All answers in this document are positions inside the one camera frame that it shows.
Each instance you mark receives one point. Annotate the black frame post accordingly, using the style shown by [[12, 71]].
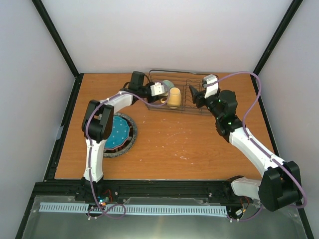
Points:
[[38, 4], [284, 23]]

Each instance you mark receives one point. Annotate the right black frame post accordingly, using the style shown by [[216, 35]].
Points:
[[284, 23]]

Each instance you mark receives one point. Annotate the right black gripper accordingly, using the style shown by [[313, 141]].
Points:
[[197, 96]]

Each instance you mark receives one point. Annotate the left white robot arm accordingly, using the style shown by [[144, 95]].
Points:
[[98, 119]]

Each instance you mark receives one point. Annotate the yellow mug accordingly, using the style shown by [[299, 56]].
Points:
[[173, 98]]

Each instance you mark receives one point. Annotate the left black frame post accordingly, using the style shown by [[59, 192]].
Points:
[[38, 4]]

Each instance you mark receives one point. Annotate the grey speckled large plate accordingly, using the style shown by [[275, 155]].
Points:
[[125, 149]]

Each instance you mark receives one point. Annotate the blue dotted plate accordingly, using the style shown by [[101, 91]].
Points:
[[119, 134]]

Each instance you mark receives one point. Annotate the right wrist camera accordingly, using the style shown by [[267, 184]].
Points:
[[210, 84]]

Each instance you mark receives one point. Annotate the light blue cable duct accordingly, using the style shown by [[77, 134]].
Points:
[[136, 210]]

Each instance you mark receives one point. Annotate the black wire dish rack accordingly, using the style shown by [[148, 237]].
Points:
[[181, 80]]

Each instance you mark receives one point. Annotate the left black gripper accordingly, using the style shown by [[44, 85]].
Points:
[[156, 97]]

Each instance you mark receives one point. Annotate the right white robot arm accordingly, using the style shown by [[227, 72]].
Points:
[[280, 185]]

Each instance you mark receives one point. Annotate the pink plate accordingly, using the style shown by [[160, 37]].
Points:
[[119, 147]]

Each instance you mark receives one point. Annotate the green ceramic bowl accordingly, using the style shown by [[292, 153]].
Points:
[[169, 84]]

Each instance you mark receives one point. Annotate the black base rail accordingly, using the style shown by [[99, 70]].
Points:
[[219, 192]]

